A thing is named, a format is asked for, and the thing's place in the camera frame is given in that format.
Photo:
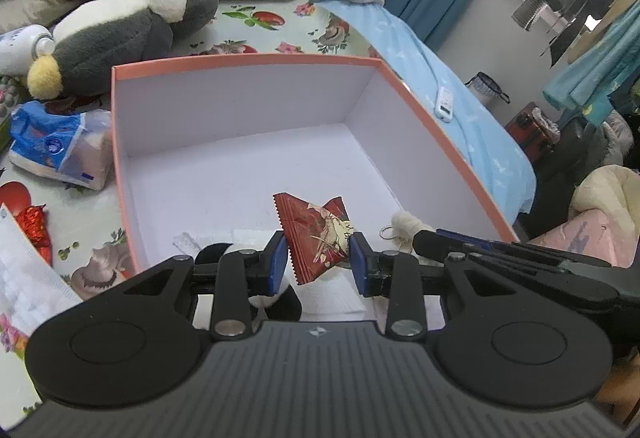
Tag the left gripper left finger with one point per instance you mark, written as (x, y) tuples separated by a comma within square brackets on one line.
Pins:
[(241, 275)]

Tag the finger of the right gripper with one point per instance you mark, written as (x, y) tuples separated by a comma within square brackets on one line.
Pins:
[(569, 283), (547, 255)]

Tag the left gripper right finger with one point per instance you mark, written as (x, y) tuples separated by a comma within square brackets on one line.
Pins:
[(395, 276)]

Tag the cream fluffy keychain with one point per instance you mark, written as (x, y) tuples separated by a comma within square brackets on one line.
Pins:
[(402, 230)]

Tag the red snack packet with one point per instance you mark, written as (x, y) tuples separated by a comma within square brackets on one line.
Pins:
[(317, 235)]

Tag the panda plush toy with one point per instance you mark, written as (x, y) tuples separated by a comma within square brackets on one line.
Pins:
[(272, 296)]

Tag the orange storage box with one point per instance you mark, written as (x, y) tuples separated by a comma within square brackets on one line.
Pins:
[(202, 144)]

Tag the white remote control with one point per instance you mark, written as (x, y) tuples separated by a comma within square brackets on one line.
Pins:
[(444, 104)]

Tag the white waste bin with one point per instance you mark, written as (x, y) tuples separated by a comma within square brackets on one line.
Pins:
[(486, 90)]

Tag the blue tissue pack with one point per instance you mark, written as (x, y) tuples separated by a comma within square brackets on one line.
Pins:
[(76, 149)]

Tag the red foil candy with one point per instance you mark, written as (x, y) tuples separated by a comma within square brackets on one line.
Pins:
[(33, 222)]

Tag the grey white penguin plush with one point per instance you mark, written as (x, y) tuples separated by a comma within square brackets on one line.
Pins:
[(101, 34)]

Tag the white blue bottle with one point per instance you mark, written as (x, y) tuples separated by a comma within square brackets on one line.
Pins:
[(20, 47)]

